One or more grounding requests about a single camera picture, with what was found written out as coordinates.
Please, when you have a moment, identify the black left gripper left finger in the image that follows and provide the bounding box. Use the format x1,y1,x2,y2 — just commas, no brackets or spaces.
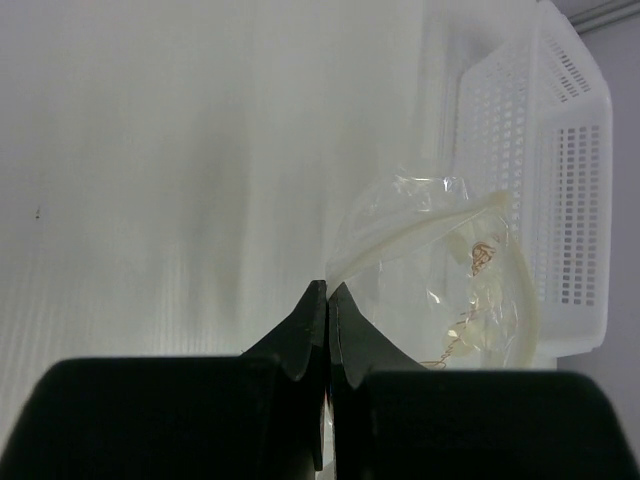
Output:
1,280,327,479

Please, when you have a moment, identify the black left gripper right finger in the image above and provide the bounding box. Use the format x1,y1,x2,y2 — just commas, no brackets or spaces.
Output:
327,286,639,479

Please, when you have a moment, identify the clear zip top bag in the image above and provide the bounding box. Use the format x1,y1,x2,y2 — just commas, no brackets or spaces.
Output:
326,176,539,371

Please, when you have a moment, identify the white perforated plastic basket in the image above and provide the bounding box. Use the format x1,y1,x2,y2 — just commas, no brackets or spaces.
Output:
415,1,613,358

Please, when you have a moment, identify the aluminium frame post right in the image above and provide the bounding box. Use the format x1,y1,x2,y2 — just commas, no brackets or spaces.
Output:
569,1,639,34

